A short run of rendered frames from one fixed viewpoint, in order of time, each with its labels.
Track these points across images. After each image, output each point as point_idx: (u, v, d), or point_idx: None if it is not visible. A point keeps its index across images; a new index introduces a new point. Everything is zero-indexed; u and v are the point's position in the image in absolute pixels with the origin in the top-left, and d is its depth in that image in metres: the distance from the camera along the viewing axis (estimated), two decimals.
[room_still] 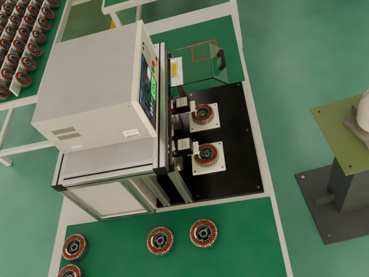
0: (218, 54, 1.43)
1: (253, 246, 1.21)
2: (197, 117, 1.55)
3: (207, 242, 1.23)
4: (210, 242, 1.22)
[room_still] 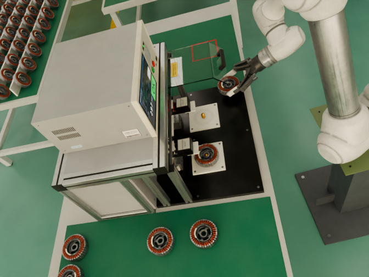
0: (218, 54, 1.43)
1: (253, 246, 1.21)
2: (224, 88, 1.58)
3: (207, 242, 1.23)
4: (210, 242, 1.22)
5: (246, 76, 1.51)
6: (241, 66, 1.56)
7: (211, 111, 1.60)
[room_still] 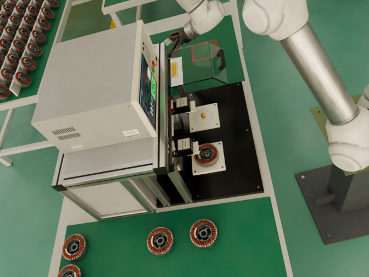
0: (218, 54, 1.43)
1: (253, 246, 1.21)
2: None
3: (207, 242, 1.23)
4: (210, 242, 1.22)
5: (174, 46, 1.59)
6: (173, 35, 1.64)
7: (211, 111, 1.60)
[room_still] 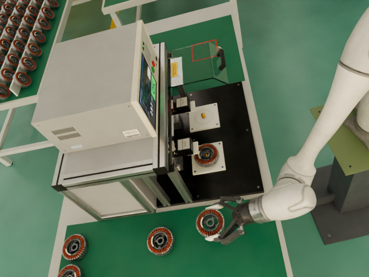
0: (218, 54, 1.43)
1: (253, 246, 1.21)
2: None
3: (214, 231, 1.18)
4: (217, 231, 1.18)
5: (231, 226, 1.13)
6: (228, 205, 1.18)
7: (211, 111, 1.60)
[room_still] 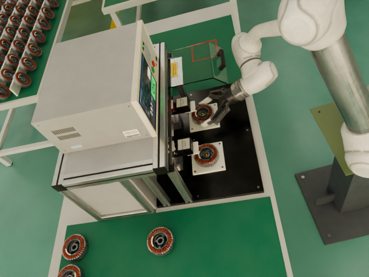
0: (218, 54, 1.43)
1: (253, 246, 1.21)
2: None
3: (206, 117, 1.53)
4: (208, 117, 1.53)
5: (219, 108, 1.48)
6: (216, 95, 1.54)
7: None
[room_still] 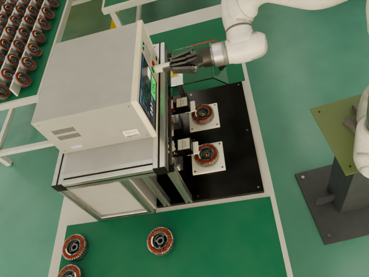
0: None
1: (253, 246, 1.21)
2: None
3: (206, 117, 1.53)
4: (208, 117, 1.53)
5: None
6: None
7: None
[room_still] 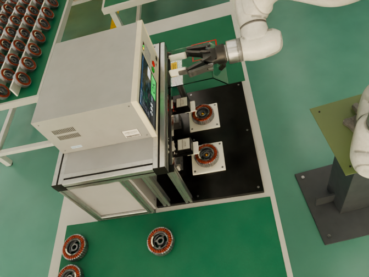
0: None
1: (253, 246, 1.21)
2: None
3: (206, 117, 1.53)
4: (208, 117, 1.53)
5: (201, 55, 1.27)
6: None
7: None
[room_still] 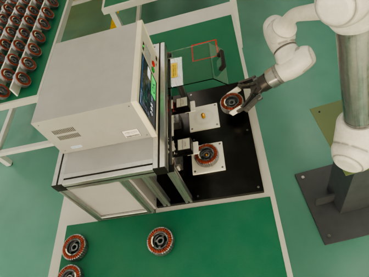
0: (218, 55, 1.43)
1: (253, 246, 1.21)
2: None
3: (236, 105, 1.47)
4: (239, 105, 1.47)
5: None
6: None
7: (211, 111, 1.60)
